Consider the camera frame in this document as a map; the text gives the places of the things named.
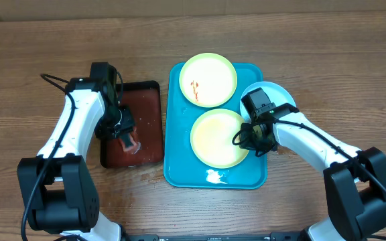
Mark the green and orange sponge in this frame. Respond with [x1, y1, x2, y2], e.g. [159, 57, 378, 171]
[119, 133, 140, 154]

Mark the light blue plate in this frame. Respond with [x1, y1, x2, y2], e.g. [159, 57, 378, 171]
[240, 81, 297, 123]

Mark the yellow plate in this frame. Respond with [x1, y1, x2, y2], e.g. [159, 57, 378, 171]
[190, 108, 249, 169]

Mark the yellow-green plate with red stain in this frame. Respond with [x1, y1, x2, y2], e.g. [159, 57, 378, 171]
[179, 53, 237, 108]

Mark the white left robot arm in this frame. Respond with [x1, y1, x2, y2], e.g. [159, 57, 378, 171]
[17, 74, 130, 240]

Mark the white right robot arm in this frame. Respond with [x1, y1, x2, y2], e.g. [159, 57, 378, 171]
[233, 102, 386, 240]

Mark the black tray with red water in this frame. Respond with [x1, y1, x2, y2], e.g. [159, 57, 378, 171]
[100, 80, 164, 169]

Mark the blue plastic tray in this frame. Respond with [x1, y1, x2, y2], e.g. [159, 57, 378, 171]
[164, 62, 267, 189]

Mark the cardboard backdrop panel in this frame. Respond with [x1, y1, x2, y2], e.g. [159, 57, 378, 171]
[0, 0, 386, 21]

